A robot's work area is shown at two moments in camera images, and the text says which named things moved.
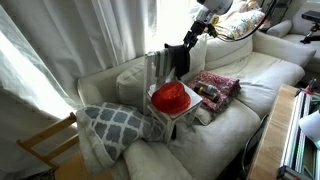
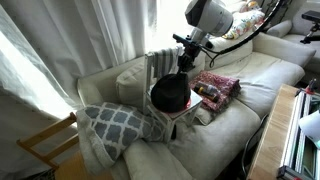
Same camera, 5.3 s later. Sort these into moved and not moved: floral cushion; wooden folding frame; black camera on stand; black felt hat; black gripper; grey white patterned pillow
Moved: black felt hat; black gripper
Not moved: wooden folding frame; floral cushion; grey white patterned pillow; black camera on stand
